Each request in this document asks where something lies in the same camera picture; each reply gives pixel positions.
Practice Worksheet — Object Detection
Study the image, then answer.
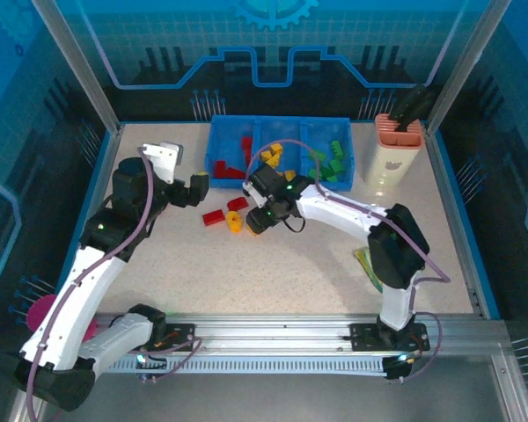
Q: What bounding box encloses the green yellow snack bag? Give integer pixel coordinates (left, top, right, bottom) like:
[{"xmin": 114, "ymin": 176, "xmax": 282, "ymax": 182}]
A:
[{"xmin": 354, "ymin": 245, "xmax": 385, "ymax": 295}]

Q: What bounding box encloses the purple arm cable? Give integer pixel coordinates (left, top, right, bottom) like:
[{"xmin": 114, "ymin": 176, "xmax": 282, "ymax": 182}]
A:
[
  {"xmin": 245, "ymin": 139, "xmax": 452, "ymax": 383},
  {"xmin": 26, "ymin": 147, "xmax": 203, "ymax": 421}
]

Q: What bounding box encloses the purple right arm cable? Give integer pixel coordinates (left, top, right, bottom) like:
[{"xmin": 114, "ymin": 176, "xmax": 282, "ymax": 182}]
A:
[{"xmin": 245, "ymin": 139, "xmax": 452, "ymax": 383}]

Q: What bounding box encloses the aluminium frame post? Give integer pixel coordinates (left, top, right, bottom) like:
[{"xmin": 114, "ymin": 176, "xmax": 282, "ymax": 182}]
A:
[
  {"xmin": 424, "ymin": 0, "xmax": 511, "ymax": 133},
  {"xmin": 30, "ymin": 0, "xmax": 124, "ymax": 133}
]

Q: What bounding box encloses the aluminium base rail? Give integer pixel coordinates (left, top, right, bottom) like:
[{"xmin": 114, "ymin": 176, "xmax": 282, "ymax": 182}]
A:
[{"xmin": 92, "ymin": 312, "xmax": 507, "ymax": 353}]

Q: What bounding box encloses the black knife handle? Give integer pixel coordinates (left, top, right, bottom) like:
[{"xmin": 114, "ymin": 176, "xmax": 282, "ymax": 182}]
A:
[
  {"xmin": 398, "ymin": 91, "xmax": 436, "ymax": 133},
  {"xmin": 389, "ymin": 84, "xmax": 427, "ymax": 122}
]

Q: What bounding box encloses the yellow round lego brick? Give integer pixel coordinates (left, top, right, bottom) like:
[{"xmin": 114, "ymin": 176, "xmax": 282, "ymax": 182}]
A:
[{"xmin": 225, "ymin": 210, "xmax": 245, "ymax": 234}]

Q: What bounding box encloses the pink goblet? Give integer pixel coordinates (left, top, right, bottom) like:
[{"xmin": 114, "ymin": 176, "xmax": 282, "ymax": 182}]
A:
[{"xmin": 26, "ymin": 294, "xmax": 100, "ymax": 344}]

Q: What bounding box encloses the white pink knife block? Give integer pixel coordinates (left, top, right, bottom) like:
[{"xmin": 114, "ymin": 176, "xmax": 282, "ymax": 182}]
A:
[{"xmin": 363, "ymin": 113, "xmax": 425, "ymax": 188}]

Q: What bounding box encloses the white slotted cable duct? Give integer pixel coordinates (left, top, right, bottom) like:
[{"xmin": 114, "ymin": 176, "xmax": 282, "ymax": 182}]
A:
[{"xmin": 100, "ymin": 354, "xmax": 388, "ymax": 375}]

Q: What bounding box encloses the blue three-compartment tray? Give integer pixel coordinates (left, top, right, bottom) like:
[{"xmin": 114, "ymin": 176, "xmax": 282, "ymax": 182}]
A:
[{"xmin": 204, "ymin": 114, "xmax": 356, "ymax": 193}]

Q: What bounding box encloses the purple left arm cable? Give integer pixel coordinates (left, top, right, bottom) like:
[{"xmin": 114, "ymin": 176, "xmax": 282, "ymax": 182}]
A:
[{"xmin": 26, "ymin": 147, "xmax": 203, "ymax": 421}]

